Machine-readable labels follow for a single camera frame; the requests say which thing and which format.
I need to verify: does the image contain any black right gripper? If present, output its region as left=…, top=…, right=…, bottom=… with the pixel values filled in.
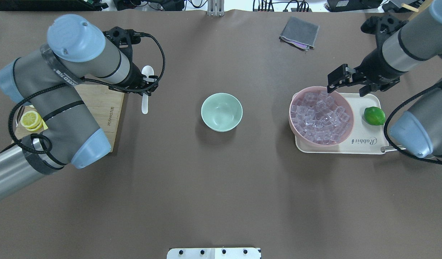
left=327, top=14, right=408, bottom=97

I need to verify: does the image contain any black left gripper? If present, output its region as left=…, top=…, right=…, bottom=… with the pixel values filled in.
left=103, top=27, right=159, bottom=96

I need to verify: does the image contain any white ceramic spoon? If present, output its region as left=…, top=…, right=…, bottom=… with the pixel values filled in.
left=141, top=65, right=155, bottom=115

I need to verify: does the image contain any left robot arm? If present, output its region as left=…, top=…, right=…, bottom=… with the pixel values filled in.
left=0, top=14, right=162, bottom=201

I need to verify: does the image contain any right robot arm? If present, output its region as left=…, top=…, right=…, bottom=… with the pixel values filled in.
left=326, top=0, right=442, bottom=166

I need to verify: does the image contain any pink bowl of ice cubes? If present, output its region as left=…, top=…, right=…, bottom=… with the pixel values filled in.
left=288, top=86, right=354, bottom=147

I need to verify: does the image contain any stainless steel ice scoop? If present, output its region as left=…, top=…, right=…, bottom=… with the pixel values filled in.
left=380, top=145, right=406, bottom=154

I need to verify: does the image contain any mint green bowl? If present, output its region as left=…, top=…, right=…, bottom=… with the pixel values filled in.
left=200, top=93, right=243, bottom=132

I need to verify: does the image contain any green lime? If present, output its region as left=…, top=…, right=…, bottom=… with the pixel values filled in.
left=364, top=106, right=386, bottom=125

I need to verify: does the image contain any bamboo cutting board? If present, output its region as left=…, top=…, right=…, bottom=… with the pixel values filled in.
left=32, top=84, right=124, bottom=154

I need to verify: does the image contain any cream rectangular serving tray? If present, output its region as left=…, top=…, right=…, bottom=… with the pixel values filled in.
left=295, top=93, right=388, bottom=155

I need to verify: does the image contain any grey folded cloth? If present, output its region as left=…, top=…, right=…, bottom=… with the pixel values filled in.
left=279, top=17, right=320, bottom=51

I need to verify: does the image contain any lemon slice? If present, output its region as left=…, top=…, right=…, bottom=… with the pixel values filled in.
left=19, top=110, right=43, bottom=132

